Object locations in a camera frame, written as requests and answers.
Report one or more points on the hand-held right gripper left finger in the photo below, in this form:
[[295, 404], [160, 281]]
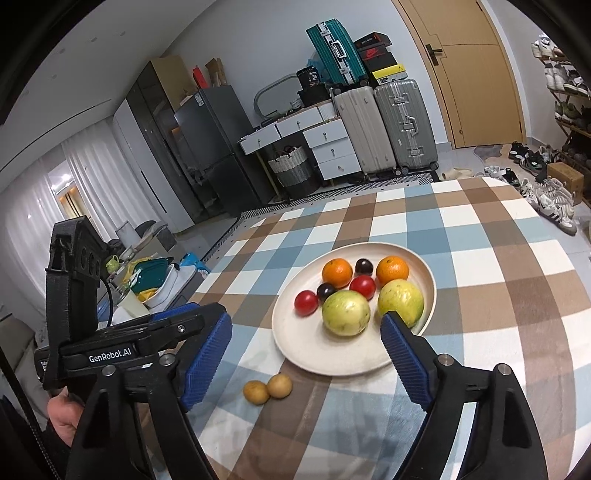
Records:
[[207, 360]]

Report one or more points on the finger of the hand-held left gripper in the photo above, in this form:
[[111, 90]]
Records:
[[173, 312], [181, 328]]

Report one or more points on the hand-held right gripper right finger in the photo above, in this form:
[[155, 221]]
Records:
[[404, 360]]

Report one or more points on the green yellow round fruit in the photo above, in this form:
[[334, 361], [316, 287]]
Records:
[[400, 300]]

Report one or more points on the pale yellow round fruit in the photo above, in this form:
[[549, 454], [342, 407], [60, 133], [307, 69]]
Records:
[[346, 314]]

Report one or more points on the cream round plate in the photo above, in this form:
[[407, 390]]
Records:
[[323, 353]]

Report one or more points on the small red tomato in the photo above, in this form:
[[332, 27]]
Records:
[[362, 285], [307, 302]]

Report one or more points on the dark purple plum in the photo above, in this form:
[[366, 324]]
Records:
[[364, 266], [326, 290]]

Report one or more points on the person's left forearm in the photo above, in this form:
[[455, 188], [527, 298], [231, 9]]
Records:
[[37, 457]]

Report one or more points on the person's left hand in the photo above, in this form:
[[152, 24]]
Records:
[[62, 415]]

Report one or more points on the white bag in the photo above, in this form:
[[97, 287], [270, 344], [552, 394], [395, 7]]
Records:
[[178, 286]]

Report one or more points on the green bag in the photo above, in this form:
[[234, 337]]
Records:
[[147, 274]]

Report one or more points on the blue packet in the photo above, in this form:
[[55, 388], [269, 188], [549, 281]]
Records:
[[194, 264]]

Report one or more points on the small brown round fruit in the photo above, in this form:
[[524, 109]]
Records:
[[280, 385], [256, 392]]

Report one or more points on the dark chair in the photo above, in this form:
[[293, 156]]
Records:
[[145, 229]]

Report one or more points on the orange mandarin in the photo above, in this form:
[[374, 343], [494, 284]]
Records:
[[337, 273], [393, 270]]

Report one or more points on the checked tablecloth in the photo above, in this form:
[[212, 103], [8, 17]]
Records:
[[485, 286]]

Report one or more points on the white sheer curtain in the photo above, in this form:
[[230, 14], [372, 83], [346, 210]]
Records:
[[87, 184]]

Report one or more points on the grey refrigerator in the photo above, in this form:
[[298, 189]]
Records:
[[217, 143]]

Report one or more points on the dark glass cabinet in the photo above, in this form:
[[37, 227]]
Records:
[[147, 138]]

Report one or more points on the woven laundry basket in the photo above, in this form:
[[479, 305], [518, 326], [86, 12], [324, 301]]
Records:
[[291, 173]]

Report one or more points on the beige slipper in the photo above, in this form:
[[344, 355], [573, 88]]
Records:
[[449, 176], [464, 172]]

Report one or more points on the scattered sneakers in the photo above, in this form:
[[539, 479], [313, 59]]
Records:
[[549, 198]]

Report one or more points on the white drawer desk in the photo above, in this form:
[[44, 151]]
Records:
[[332, 147]]

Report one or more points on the small door mat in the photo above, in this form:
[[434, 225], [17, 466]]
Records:
[[488, 151]]

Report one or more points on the beige suitcase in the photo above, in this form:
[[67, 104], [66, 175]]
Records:
[[364, 131]]

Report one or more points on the silver suitcase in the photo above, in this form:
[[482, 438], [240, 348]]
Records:
[[406, 124]]

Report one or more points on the red packet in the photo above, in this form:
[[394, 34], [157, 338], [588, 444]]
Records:
[[199, 77]]

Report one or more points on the grey framed mirror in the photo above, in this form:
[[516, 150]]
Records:
[[277, 97]]

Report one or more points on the cardboard shoe carton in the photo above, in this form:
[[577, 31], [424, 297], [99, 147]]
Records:
[[565, 181]]

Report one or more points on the brown cardboard box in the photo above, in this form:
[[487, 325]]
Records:
[[216, 73]]

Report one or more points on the black storage box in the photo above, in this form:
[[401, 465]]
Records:
[[315, 96]]

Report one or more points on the wooden shoe rack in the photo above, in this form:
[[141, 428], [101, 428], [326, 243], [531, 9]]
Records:
[[575, 134]]

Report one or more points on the black yellow shoe box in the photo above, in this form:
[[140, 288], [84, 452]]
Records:
[[387, 73]]

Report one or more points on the wooden door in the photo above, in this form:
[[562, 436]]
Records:
[[466, 78]]

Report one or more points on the teal suitcase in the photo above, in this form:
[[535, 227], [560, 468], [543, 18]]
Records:
[[334, 53]]

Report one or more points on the red logo shoe box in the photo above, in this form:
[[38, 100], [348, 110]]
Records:
[[377, 54]]

